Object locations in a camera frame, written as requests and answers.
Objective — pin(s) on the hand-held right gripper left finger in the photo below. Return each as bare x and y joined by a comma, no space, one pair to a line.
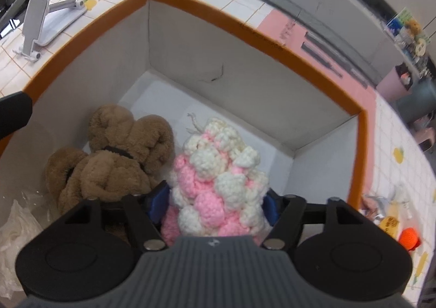
159,204

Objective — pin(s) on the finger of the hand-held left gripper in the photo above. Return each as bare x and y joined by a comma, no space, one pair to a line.
13,113

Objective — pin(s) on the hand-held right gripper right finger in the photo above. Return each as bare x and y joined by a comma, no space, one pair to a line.
272,207

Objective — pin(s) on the pink white crochet toy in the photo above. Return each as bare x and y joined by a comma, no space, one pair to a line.
211,185

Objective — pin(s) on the brown plush toy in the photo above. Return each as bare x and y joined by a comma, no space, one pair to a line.
112,165

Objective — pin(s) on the orange-rimmed white box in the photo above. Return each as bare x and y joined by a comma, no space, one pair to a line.
238,90

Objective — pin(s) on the clear plastic bag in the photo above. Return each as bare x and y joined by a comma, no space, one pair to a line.
17,236

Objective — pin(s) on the white phone stand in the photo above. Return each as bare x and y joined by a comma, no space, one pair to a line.
35,21

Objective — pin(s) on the clear crinkled wrapper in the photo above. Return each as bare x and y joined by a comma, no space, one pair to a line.
385,202

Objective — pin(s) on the yellow round tag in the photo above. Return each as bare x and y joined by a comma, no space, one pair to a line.
389,226

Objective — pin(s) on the orange crochet ball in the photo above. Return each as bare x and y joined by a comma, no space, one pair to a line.
408,239

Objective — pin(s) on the small pink bag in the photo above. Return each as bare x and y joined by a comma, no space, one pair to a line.
425,132

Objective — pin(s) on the pink trash bin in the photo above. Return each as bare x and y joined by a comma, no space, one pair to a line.
391,85

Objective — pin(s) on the grey trash bin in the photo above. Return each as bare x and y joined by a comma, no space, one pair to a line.
420,100

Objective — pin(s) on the pink mat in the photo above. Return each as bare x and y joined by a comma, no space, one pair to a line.
272,21

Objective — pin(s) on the green picture board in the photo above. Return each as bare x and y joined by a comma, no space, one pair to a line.
395,25

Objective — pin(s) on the small teddy bear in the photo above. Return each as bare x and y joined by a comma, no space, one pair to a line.
414,28

